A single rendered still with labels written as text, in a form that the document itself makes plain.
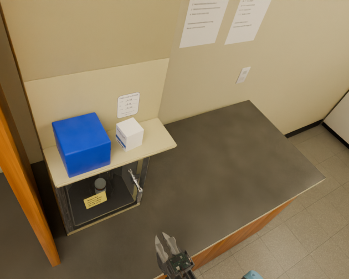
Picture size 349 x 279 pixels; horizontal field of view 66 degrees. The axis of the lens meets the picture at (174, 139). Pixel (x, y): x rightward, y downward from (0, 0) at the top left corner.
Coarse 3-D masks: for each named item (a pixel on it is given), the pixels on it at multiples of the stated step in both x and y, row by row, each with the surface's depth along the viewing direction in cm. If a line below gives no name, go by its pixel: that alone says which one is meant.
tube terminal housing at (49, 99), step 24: (96, 72) 57; (120, 72) 60; (144, 72) 64; (48, 96) 55; (72, 96) 58; (96, 96) 62; (144, 96) 70; (48, 120) 60; (120, 120) 72; (144, 120) 77; (48, 144) 65
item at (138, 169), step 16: (144, 160) 92; (96, 176) 84; (112, 176) 89; (128, 176) 94; (144, 176) 100; (80, 192) 86; (96, 192) 91; (112, 192) 97; (128, 192) 104; (80, 208) 94; (96, 208) 100; (112, 208) 107; (80, 224) 103
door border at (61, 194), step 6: (54, 186) 76; (60, 192) 80; (60, 198) 83; (60, 204) 85; (66, 204) 87; (60, 210) 88; (66, 210) 90; (66, 216) 93; (66, 222) 96; (72, 228) 102
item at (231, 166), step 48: (192, 144) 151; (240, 144) 159; (288, 144) 166; (0, 192) 114; (48, 192) 118; (144, 192) 126; (192, 192) 131; (240, 192) 137; (288, 192) 143; (0, 240) 102; (96, 240) 108; (144, 240) 112; (192, 240) 116
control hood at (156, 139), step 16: (144, 128) 75; (160, 128) 76; (112, 144) 70; (144, 144) 72; (160, 144) 73; (176, 144) 74; (48, 160) 63; (112, 160) 67; (128, 160) 67; (64, 176) 61; (80, 176) 62
